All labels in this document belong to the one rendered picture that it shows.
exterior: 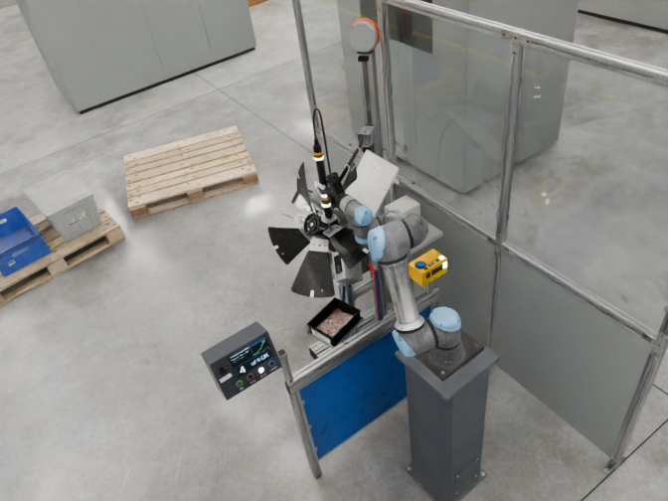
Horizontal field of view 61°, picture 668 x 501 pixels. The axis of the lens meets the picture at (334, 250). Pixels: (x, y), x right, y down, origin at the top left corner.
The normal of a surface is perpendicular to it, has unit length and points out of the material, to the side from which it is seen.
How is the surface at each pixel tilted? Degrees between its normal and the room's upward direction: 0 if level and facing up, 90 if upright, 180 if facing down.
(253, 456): 0
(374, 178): 50
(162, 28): 90
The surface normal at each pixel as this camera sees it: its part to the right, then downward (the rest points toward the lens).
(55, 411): -0.12, -0.75
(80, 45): 0.57, 0.48
